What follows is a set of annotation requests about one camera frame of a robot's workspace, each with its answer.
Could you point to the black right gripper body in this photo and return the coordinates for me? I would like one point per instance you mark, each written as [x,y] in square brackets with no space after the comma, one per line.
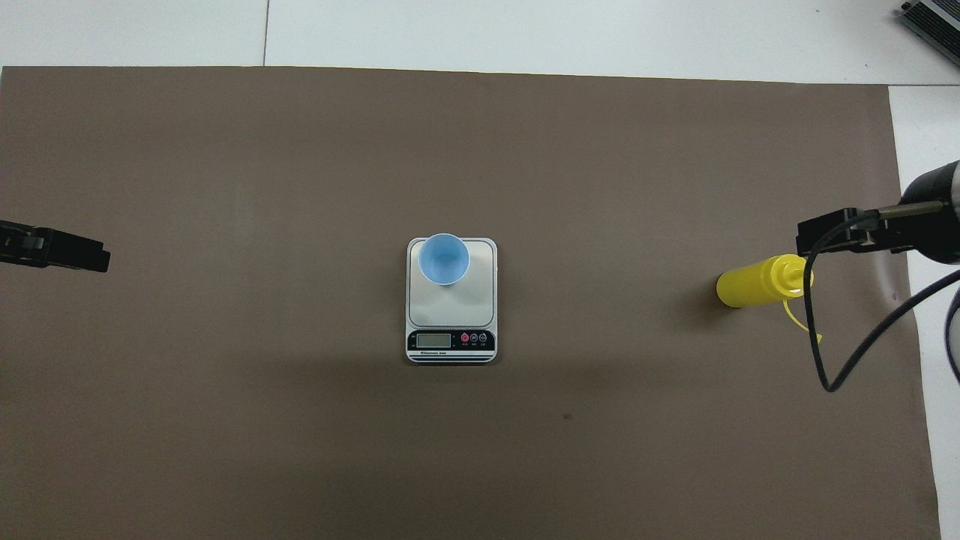
[934,225]

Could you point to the yellow squeeze bottle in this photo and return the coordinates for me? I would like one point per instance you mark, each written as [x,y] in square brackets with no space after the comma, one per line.
[757,283]

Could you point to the light blue plastic cup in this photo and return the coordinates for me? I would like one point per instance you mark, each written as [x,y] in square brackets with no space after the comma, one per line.
[444,259]

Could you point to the silver digital kitchen scale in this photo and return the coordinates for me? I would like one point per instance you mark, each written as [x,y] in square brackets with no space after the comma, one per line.
[450,315]

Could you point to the grey finned metal device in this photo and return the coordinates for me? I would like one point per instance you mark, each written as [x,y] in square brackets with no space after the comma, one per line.
[937,22]

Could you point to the brown paper table mat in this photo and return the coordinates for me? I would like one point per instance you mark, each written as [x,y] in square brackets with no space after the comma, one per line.
[225,420]

